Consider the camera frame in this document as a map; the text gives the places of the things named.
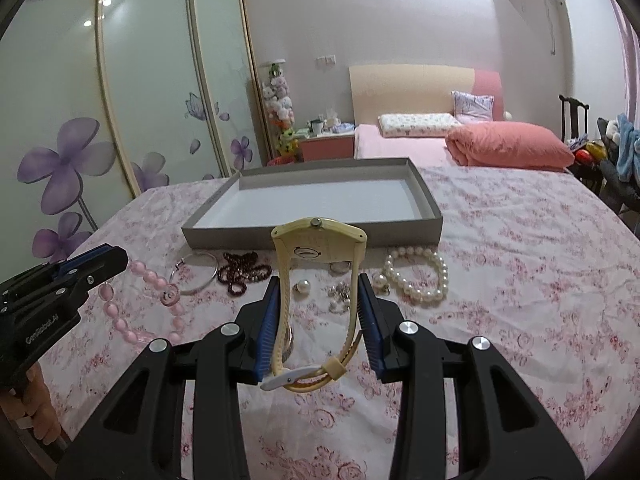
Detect white floral pillow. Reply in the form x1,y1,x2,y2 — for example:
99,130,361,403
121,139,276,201
378,113,462,138

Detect white pearl bracelet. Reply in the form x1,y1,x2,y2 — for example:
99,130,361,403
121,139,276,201
382,245,450,306

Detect person's left hand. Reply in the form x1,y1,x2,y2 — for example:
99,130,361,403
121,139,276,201
1,363,61,445

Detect pink curtain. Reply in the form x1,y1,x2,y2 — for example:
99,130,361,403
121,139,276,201
612,0,639,122

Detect plush toy tower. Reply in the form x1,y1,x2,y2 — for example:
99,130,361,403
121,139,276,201
260,60,295,158

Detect silver chain pearl earrings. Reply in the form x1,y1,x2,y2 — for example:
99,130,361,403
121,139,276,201
328,282,350,314

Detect red waste bin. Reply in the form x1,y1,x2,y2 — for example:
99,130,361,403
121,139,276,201
268,155,298,167

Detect chair with blue clothes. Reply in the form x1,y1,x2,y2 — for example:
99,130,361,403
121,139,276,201
594,112,640,216

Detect dark wooden chair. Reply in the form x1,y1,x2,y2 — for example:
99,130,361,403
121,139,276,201
559,94,590,152

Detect small lilac pillow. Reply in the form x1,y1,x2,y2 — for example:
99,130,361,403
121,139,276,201
451,91,495,124

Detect folded coral pink duvet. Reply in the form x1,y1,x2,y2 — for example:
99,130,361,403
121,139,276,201
445,122,574,171

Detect single pearl earring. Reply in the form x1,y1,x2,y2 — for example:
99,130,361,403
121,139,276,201
295,280,311,296

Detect white wall socket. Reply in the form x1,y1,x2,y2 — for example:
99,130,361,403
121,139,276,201
316,55,336,66

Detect floral sliding wardrobe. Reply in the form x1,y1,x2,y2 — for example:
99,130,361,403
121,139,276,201
1,0,267,278

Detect silver bangle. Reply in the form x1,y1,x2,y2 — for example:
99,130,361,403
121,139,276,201
169,252,220,296

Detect grey shallow cardboard tray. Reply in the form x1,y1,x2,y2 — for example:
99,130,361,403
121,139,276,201
182,158,444,250

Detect cream and pink headboard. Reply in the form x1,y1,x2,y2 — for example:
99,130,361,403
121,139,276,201
349,64,504,125

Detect pink bead bracelet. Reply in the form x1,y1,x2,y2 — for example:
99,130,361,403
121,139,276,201
98,259,188,346

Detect pearl stud near bracelet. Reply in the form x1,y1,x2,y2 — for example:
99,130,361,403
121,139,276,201
371,273,390,295

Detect pink floral bedsheet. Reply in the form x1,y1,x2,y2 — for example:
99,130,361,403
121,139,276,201
40,167,639,479

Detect pink nightstand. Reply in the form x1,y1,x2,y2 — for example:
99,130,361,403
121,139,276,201
299,130,355,162

